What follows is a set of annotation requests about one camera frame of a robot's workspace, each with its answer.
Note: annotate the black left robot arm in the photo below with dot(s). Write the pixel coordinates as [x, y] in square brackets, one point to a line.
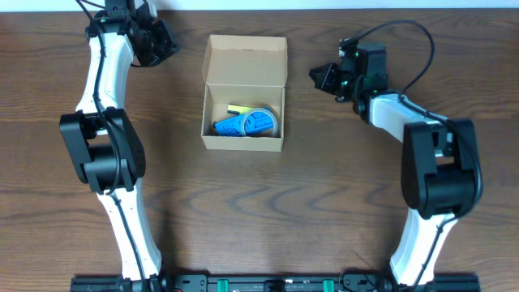
[104, 147]

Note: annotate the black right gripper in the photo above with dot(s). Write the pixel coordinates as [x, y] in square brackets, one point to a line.
[322, 82]

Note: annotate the yellow and black marker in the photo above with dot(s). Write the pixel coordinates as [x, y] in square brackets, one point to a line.
[238, 109]

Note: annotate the blue plastic tape dispenser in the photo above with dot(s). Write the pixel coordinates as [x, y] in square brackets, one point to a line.
[231, 127]

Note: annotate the large clear tape roll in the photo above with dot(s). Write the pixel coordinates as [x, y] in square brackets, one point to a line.
[259, 120]

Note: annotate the cardboard box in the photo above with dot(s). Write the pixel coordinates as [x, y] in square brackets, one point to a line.
[247, 71]

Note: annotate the black mounting rail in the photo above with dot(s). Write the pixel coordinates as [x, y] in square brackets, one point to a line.
[366, 282]

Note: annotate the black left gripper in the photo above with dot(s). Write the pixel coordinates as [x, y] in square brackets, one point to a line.
[167, 41]

